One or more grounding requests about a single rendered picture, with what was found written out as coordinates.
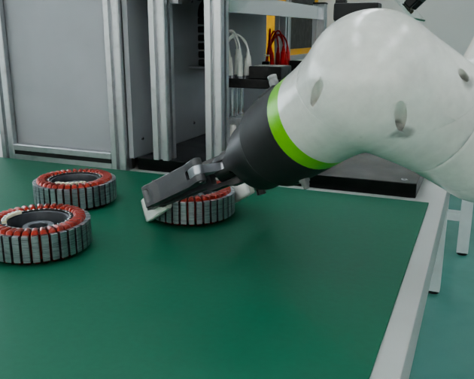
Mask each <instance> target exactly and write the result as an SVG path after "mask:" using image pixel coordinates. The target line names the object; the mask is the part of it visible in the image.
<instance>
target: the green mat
mask: <svg viewBox="0 0 474 379"><path fill-rule="evenodd" d="M69 168H70V169H71V170H72V169H73V168H76V169H77V170H78V169H79V168H82V169H85V168H88V169H90V168H93V169H98V170H100V169H101V170H103V171H104V170H105V171H109V173H112V174H114V175H115V177H116V188H117V197H116V199H115V200H113V201H112V202H110V203H109V204H106V205H105V206H101V207H100V208H99V207H97V208H91V209H90V210H87V209H85V211H88V212H89V213H90V219H91V229H92V242H91V243H90V245H89V246H88V247H87V248H85V249H84V250H83V249H82V251H81V252H79V253H77V254H75V255H72V256H71V257H66V258H64V259H58V260H57V261H55V262H53V261H52V260H50V261H49V262H48V263H44V262H43V261H42V259H41V263H40V264H35V263H32V264H31V265H27V264H25V263H24V264H22V265H18V264H17V263H16V264H10V263H4V262H0V379H369V378H370V375H371V373H372V369H373V366H374V364H375V361H376V358H377V355H378V352H379V349H380V346H381V343H382V340H383V337H384V334H385V331H386V328H387V325H388V322H389V319H390V316H391V314H392V311H393V307H394V305H395V302H396V300H397V296H398V293H399V291H400V287H401V284H402V282H403V278H404V275H405V273H406V269H407V267H408V264H409V260H410V258H411V255H412V251H413V249H414V246H415V242H416V240H417V237H418V233H419V231H420V228H421V225H422V223H423V220H424V216H425V214H426V211H427V207H428V205H429V202H416V201H408V200H401V199H387V198H380V197H372V196H359V195H352V194H344V193H331V192H323V191H316V190H309V189H295V188H287V187H280V186H277V187H275V188H273V189H266V193H265V194H262V195H260V196H258V195H257V192H256V190H255V189H254V191H255V192H254V193H253V194H251V195H249V196H248V197H246V198H244V199H242V200H241V201H239V202H237V203H235V213H234V214H233V215H232V216H231V217H228V218H226V219H225V220H223V221H219V222H218V223H213V224H210V223H209V224H207V225H203V224H202V225H201V226H197V225H196V223H195V225H194V226H190V225H189V223H188V225H187V226H182V224H181V225H179V226H177V225H175V224H174V225H171V224H169V223H168V224H167V223H162V222H160V221H159V220H156V219H155V220H153V221H150V222H146V219H145V216H144V211H143V207H142V204H141V200H142V199H143V198H144V196H143V194H142V191H141V188H142V187H143V186H144V185H146V184H148V183H150V182H152V180H156V179H158V178H160V177H162V176H164V175H165V174H154V173H146V172H139V171H125V170H117V169H110V168H97V167H89V166H82V165H69V164H61V163H54V162H40V161H33V160H25V159H12V158H4V157H0V212H2V211H4V210H6V211H7V210H8V209H9V208H13V209H14V208H15V207H22V206H24V205H27V206H30V205H35V207H36V208H37V205H36V204H35V203H34V196H33V187H32V182H33V180H35V179H36V178H37V177H39V176H40V175H42V174H46V173H48V172H52V171H57V170H59V171H61V170H63V169H64V170H67V169H69Z"/></svg>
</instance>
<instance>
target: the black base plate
mask: <svg viewBox="0 0 474 379"><path fill-rule="evenodd" d="M176 154H177V158H175V159H172V160H170V161H163V160H162V159H160V160H155V159H153V152H152V153H149V154H146V155H143V156H140V157H138V169H140V170H147V171H161V172H168V173H170V172H172V171H174V170H175V169H177V168H180V167H181V166H183V165H185V164H186V163H187V162H189V161H190V160H191V159H193V158H197V157H199V158H201V160H202V162H204V161H206V149H205V134H203V135H199V136H196V137H195V138H191V139H188V140H186V141H182V142H180V143H177V144H176ZM423 180H424V177H422V176H420V175H419V174H416V173H415V172H413V171H411V170H409V169H407V168H404V167H402V166H401V165H397V164H396V163H393V162H390V161H388V160H386V159H382V158H380V157H378V156H374V155H372V154H370V153H361V154H358V155H356V156H352V157H351V158H349V159H346V160H345V161H343V162H340V163H339V164H337V165H334V166H333V167H331V168H329V169H327V170H326V171H323V172H321V173H320V174H317V175H315V176H314V177H312V178H310V181H309V183H310V184H309V186H310V187H312V188H320V189H328V190H341V191H349V192H356V193H370V194H378V195H385V196H399V197H406V198H414V199H415V198H416V195H417V194H418V190H419V189H420V187H421V184H422V182H423Z"/></svg>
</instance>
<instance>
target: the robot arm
mask: <svg viewBox="0 0 474 379"><path fill-rule="evenodd" d="M267 78H268V81H269V85H270V87H269V88H268V89H267V90H266V91H265V92H264V93H262V94H261V95H260V96H259V97H258V100H257V101H256V102H254V103H253V104H252V105H251V106H250V107H249V108H248V109H247V110H246V111H245V113H244V114H243V117H242V120H241V122H240V126H239V127H237V128H236V129H235V130H234V131H233V133H232V134H231V136H230V138H229V142H228V145H227V148H226V150H225V151H223V152H221V153H220V155H219V156H216V157H214V158H211V159H208V160H206V161H204V162H202V160H201V158H199V157H197V158H193V159H191V160H190V161H189V162H187V163H186V164H185V165H183V166H181V167H180V168H177V169H175V170H174V171H172V172H170V173H168V174H166V175H164V176H162V177H160V178H158V179H156V180H152V182H150V183H148V184H146V185H144V186H143V187H142V188H141V191H142V194H143V196H144V198H143V199H142V200H141V204H142V207H143V211H144V216H145V219H146V222H150V221H153V220H155V219H156V218H157V217H158V216H160V215H161V214H163V213H165V212H166V211H167V210H169V209H170V208H172V203H175V202H178V201H180V200H182V199H185V198H188V197H191V196H194V195H195V194H198V193H201V192H204V191H206V190H209V191H218V190H221V189H224V188H227V187H228V186H232V187H233V188H234V189H235V203H237V202H239V201H241V200H242V199H244V198H246V197H248V196H249V195H251V194H253V193H254V192H255V191H254V189H255V190H256V192H257V195H258V196H260V195H262V194H265V193H266V190H270V189H273V188H275V187H277V186H279V185H280V186H295V185H298V184H301V185H302V186H303V189H304V190H306V189H308V188H310V186H309V184H310V183H309V181H310V178H312V177H314V176H315V175H317V174H320V173H321V172H323V171H326V170H327V169H329V168H331V167H333V166H334V165H337V164H339V163H340V162H343V161H345V160H346V159H349V158H351V157H352V156H356V155H358V154H361V153H370V154H372V155H374V156H378V157H380V158H382V159H386V160H388V161H390V162H393V163H396V164H397V165H401V166H402V167H404V168H407V169H409V170H411V171H413V172H415V173H416V174H419V175H420V176H422V177H424V178H426V179H428V180H429V181H431V182H432V183H434V184H435V185H437V186H439V187H441V188H443V189H444V190H445V191H447V192H448V193H450V194H452V195H453V196H456V197H458V198H459V199H463V200H465V201H468V202H474V37H473V39H472V40H471V42H470V44H469V46H468V48H467V50H466V52H465V54H464V55H463V56H462V55H461V54H460V53H458V52H457V51H456V50H454V49H453V48H452V47H450V46H449V45H447V44H446V43H445V42H444V41H442V40H441V39H440V38H438V37H437V36H436V35H434V34H433V33H432V32H431V31H430V30H429V29H427V28H426V27H425V26H424V25H422V24H421V23H420V22H418V21H417V20H416V19H414V18H413V17H410V16H409V15H407V14H404V13H402V12H399V11H395V10H391V9H386V8H369V9H363V10H360V11H355V12H353V13H350V14H347V15H345V16H343V17H341V18H340V19H338V20H337V21H335V22H334V23H332V24H331V25H330V26H329V27H327V28H326V29H325V30H324V31H323V32H322V33H321V34H320V36H319V37H318V39H317V40H316V41H315V42H314V44H313V46H312V47H311V49H310V51H309V52H308V54H307V55H306V56H305V58H304V59H303V61H301V63H300V64H299V65H298V66H297V67H296V68H295V69H294V70H293V71H292V72H291V73H289V74H288V76H286V77H285V78H284V79H283V80H281V81H280V82H278V77H277V74H271V75H269V76H268V77H267ZM214 175H215V176H216V177H217V179H218V180H219V181H220V182H221V183H218V184H217V182H216V179H215V176H214Z"/></svg>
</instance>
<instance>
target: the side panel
mask: <svg viewBox="0 0 474 379"><path fill-rule="evenodd" d="M0 133H1V140H2V153H3V157H4V158H12V159H25V160H33V161H40V162H54V163H61V164H69V165H82V166H89V167H97V168H110V169H117V170H125V171H129V170H130V169H134V168H135V158H134V159H133V158H129V138H128V123H127V108H126V78H125V64H124V49H123V20H122V4H121V0H0Z"/></svg>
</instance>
